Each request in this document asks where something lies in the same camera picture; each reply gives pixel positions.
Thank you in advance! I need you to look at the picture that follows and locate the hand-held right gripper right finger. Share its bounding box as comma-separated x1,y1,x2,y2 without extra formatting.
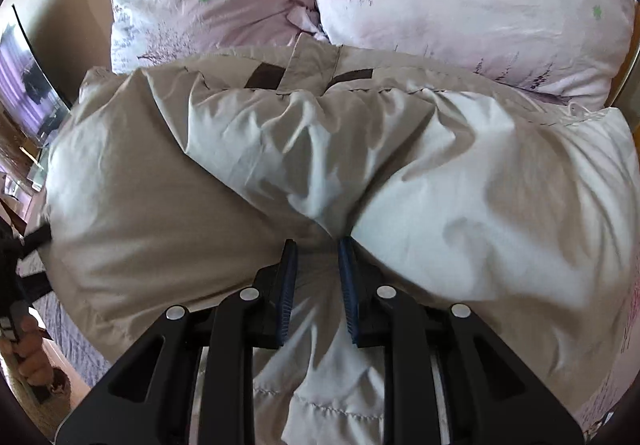
337,236,586,445

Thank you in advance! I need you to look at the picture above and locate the bed with pink floral sheet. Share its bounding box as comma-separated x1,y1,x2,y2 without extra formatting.
15,205,640,436

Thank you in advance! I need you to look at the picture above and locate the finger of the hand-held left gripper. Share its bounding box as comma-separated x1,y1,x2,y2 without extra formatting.
21,225,54,252
15,270,52,302

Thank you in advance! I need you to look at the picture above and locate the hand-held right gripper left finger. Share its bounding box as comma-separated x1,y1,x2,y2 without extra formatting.
55,239,300,445

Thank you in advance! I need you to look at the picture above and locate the beige puffer jacket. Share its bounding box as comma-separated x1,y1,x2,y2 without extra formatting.
42,32,640,445

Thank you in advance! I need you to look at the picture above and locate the window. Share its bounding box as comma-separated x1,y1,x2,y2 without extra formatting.
0,5,74,151

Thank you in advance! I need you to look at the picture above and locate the person's left hand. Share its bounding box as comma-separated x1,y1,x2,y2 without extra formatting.
9,314,71,397

